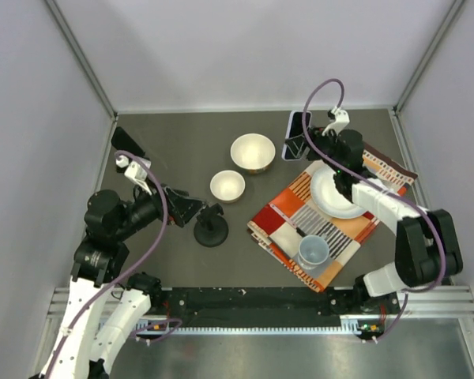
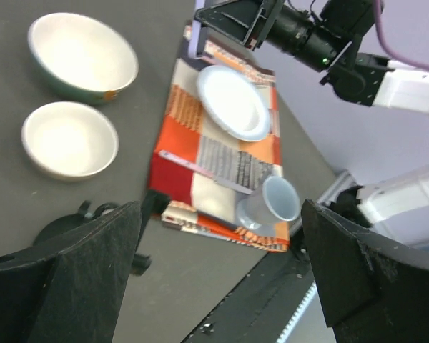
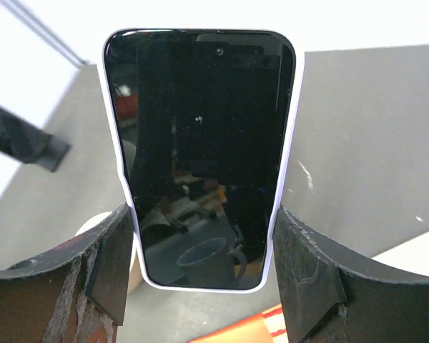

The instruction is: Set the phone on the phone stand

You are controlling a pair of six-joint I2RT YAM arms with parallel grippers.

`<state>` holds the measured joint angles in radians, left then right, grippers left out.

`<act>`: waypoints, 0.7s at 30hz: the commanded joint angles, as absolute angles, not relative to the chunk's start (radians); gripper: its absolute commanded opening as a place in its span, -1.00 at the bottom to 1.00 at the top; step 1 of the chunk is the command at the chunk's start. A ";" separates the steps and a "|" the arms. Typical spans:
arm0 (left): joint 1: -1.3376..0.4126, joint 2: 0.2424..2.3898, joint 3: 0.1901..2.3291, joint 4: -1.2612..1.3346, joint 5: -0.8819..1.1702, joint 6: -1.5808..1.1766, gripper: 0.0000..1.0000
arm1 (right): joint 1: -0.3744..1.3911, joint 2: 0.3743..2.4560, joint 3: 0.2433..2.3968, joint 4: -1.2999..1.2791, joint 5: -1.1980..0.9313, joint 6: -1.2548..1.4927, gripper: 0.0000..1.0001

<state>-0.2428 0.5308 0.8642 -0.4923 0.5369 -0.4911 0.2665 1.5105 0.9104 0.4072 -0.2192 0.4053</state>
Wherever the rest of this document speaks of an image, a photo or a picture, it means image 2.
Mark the black round-base phone holder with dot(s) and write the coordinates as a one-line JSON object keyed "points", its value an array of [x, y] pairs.
{"points": [[153, 205]]}

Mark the small cream bowl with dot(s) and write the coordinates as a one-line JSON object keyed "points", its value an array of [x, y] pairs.
{"points": [[69, 140]]}

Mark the large green bowl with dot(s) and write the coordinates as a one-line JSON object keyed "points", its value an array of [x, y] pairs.
{"points": [[81, 58]]}

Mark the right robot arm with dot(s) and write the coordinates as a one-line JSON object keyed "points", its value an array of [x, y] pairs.
{"points": [[389, 81]]}

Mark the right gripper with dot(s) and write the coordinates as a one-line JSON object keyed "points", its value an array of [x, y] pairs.
{"points": [[287, 29]]}

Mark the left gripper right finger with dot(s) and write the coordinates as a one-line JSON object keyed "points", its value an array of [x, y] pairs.
{"points": [[371, 288]]}

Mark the orange patterned cloth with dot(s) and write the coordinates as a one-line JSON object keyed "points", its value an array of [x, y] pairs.
{"points": [[198, 203]]}

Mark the white plate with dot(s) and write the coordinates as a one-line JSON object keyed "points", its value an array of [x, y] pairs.
{"points": [[233, 103]]}

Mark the grey cup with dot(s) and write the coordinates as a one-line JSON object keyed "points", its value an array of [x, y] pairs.
{"points": [[274, 201]]}

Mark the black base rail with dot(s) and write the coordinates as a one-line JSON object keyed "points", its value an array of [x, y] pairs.
{"points": [[265, 306]]}

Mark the phone with lilac case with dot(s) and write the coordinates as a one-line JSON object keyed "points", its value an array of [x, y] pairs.
{"points": [[198, 39]]}

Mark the pink handled knife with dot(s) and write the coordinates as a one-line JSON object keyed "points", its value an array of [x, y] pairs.
{"points": [[195, 168]]}

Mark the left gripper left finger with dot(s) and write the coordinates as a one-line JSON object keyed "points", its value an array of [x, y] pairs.
{"points": [[70, 288]]}

